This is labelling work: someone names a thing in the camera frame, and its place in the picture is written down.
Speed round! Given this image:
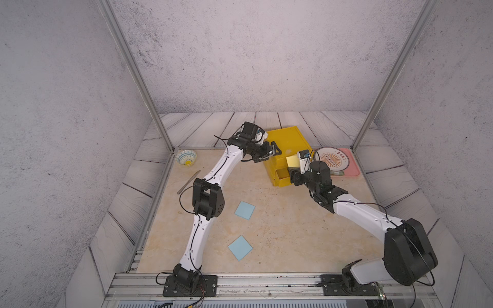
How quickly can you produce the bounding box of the yellow sticky note pad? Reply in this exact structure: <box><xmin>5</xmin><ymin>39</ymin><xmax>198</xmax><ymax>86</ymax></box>
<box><xmin>286</xmin><ymin>154</ymin><xmax>300</xmax><ymax>169</ymax></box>

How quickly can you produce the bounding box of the yellow drawer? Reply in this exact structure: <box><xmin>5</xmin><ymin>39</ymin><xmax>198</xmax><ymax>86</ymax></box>
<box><xmin>270</xmin><ymin>166</ymin><xmax>300</xmax><ymax>187</ymax></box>

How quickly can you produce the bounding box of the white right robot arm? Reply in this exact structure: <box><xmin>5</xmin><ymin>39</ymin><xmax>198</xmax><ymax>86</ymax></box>
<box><xmin>289</xmin><ymin>161</ymin><xmax>439</xmax><ymax>292</ymax></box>

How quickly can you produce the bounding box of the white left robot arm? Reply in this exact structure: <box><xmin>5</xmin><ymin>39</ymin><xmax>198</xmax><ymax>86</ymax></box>
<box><xmin>173</xmin><ymin>133</ymin><xmax>282</xmax><ymax>289</ymax></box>

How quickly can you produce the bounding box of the yellow plastic drawer cabinet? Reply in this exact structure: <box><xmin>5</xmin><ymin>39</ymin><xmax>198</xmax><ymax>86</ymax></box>
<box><xmin>264</xmin><ymin>127</ymin><xmax>312</xmax><ymax>180</ymax></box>

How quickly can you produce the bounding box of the blue sticky note pad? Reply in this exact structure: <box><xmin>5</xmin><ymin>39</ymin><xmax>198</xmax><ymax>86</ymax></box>
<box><xmin>228</xmin><ymin>236</ymin><xmax>253</xmax><ymax>261</ymax></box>
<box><xmin>235</xmin><ymin>201</ymin><xmax>255</xmax><ymax>220</ymax></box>

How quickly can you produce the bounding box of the white orange patterned plate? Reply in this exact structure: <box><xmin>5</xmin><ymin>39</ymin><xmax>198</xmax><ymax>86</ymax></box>
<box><xmin>315</xmin><ymin>147</ymin><xmax>350</xmax><ymax>171</ymax></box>

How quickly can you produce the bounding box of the pink plastic tray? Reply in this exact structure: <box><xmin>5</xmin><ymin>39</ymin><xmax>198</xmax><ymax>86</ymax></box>
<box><xmin>336</xmin><ymin>148</ymin><xmax>361</xmax><ymax>177</ymax></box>

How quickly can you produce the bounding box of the thin wooden stick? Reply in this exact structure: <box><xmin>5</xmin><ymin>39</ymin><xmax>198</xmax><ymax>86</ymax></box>
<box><xmin>177</xmin><ymin>169</ymin><xmax>201</xmax><ymax>195</ymax></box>

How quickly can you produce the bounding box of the blue patterned small bowl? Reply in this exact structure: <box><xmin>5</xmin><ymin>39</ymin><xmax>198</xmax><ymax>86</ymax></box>
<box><xmin>175</xmin><ymin>150</ymin><xmax>198</xmax><ymax>166</ymax></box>

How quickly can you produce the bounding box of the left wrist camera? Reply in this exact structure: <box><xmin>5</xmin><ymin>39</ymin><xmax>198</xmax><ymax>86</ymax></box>
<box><xmin>240</xmin><ymin>121</ymin><xmax>268</xmax><ymax>144</ymax></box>

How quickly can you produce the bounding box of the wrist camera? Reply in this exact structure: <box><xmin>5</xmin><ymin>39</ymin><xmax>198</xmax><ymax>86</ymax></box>
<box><xmin>298</xmin><ymin>150</ymin><xmax>312</xmax><ymax>174</ymax></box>
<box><xmin>240</xmin><ymin>121</ymin><xmax>268</xmax><ymax>144</ymax></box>

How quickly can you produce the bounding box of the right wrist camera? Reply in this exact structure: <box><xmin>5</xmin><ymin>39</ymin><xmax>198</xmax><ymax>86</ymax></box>
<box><xmin>298</xmin><ymin>150</ymin><xmax>312</xmax><ymax>174</ymax></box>

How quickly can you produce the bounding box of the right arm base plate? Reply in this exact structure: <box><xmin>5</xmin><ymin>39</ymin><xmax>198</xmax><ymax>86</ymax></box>
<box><xmin>316</xmin><ymin>274</ymin><xmax>380</xmax><ymax>296</ymax></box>

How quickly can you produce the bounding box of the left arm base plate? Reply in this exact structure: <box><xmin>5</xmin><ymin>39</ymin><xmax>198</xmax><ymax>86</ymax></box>
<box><xmin>163</xmin><ymin>274</ymin><xmax>218</xmax><ymax>298</ymax></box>

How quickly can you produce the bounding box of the front aluminium rail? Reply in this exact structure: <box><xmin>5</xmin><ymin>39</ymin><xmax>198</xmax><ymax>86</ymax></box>
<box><xmin>102</xmin><ymin>273</ymin><xmax>441</xmax><ymax>307</ymax></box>

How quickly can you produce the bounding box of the right aluminium frame post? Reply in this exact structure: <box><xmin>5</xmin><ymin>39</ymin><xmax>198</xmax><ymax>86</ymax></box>
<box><xmin>350</xmin><ymin>0</ymin><xmax>439</xmax><ymax>153</ymax></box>

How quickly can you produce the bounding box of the aluminium frame post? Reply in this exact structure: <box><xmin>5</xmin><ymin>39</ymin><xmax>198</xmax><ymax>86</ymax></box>
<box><xmin>350</xmin><ymin>0</ymin><xmax>439</xmax><ymax>153</ymax></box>
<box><xmin>97</xmin><ymin>0</ymin><xmax>175</xmax><ymax>152</ymax></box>

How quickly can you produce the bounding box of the left aluminium frame post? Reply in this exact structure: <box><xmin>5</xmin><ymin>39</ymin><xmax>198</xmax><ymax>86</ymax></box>
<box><xmin>97</xmin><ymin>0</ymin><xmax>175</xmax><ymax>152</ymax></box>

